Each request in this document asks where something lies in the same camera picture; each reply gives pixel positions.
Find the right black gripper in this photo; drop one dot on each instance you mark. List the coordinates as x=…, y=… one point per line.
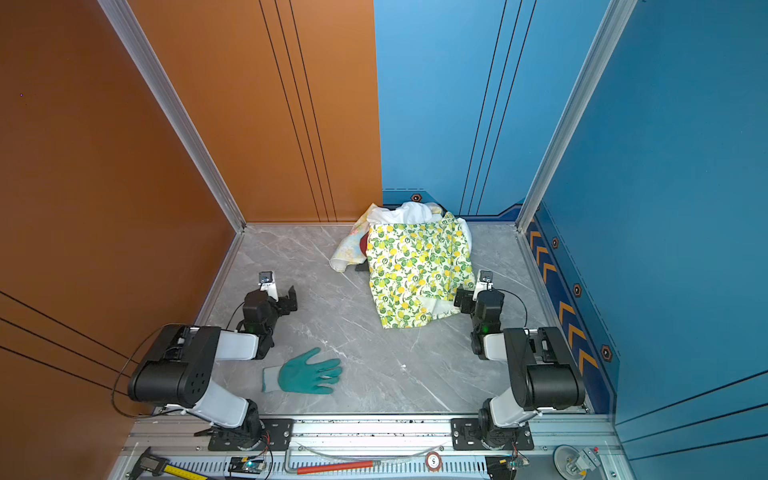
x=466, y=300

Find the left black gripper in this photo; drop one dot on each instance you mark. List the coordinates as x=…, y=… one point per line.
x=283, y=301

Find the dark red cloth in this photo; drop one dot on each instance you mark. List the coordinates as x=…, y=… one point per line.
x=363, y=244

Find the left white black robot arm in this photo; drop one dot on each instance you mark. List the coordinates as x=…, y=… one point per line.
x=177, y=372

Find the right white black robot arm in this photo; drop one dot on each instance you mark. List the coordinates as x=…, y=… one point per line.
x=542, y=374

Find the lemon print green cloth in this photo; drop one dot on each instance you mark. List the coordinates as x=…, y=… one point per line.
x=417, y=269

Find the white cloth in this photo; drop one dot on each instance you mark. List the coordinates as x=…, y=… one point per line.
x=409, y=213

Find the green white work glove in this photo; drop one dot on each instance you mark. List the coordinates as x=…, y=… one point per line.
x=299, y=375

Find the left green circuit board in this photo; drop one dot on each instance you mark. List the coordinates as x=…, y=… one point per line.
x=246, y=466

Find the green circuit board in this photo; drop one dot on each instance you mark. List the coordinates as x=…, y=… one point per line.
x=246, y=466
x=515, y=462

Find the right green circuit board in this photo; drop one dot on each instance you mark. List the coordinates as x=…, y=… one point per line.
x=515, y=462

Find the round red white sticker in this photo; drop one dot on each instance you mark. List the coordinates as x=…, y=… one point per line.
x=433, y=461

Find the grey round device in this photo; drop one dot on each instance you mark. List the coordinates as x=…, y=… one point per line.
x=576, y=464

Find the yellow black caliper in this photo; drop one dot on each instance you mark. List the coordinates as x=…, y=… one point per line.
x=156, y=466

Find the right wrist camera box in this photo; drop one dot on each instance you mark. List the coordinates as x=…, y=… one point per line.
x=484, y=282

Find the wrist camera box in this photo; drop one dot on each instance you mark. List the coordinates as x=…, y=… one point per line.
x=267, y=284
x=484, y=282

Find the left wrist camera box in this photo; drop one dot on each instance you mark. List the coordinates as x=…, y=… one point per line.
x=267, y=284

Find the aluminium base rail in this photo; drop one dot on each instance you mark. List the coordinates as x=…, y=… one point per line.
x=399, y=441

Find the red handled hex key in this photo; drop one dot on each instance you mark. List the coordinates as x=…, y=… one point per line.
x=325, y=468

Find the right aluminium corner post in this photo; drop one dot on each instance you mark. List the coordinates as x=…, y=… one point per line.
x=600, y=52

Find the aluminium corner post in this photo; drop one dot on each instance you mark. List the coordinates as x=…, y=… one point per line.
x=129, y=31
x=600, y=52

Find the left aluminium corner post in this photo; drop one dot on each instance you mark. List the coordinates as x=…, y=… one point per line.
x=129, y=31

